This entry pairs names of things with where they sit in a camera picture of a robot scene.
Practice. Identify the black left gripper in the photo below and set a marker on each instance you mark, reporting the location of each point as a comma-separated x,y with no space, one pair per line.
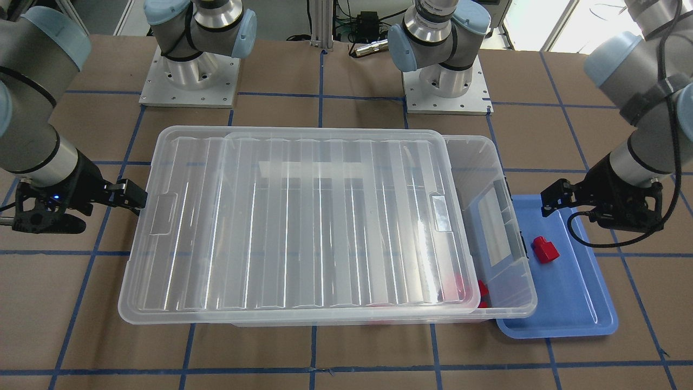
614,190

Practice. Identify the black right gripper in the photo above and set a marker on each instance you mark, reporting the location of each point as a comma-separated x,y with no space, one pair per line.
86,181

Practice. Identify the clear plastic box lid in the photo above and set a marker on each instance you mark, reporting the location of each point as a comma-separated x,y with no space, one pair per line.
175,260

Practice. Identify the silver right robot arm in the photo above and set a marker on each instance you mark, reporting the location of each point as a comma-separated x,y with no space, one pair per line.
42,52

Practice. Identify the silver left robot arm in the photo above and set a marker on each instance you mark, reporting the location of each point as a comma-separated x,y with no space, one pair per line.
647,77

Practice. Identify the blue plastic tray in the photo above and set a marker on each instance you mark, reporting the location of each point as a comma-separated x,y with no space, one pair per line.
563,292

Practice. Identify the clear plastic storage box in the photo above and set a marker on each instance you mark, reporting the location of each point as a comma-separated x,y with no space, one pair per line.
369,228

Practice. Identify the black power adapter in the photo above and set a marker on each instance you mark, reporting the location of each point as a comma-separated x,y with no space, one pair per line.
368,25

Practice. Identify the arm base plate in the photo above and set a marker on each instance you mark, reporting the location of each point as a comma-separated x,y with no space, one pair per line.
208,81
437,90

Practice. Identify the aluminium frame post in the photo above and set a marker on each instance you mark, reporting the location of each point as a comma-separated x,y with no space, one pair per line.
321,19

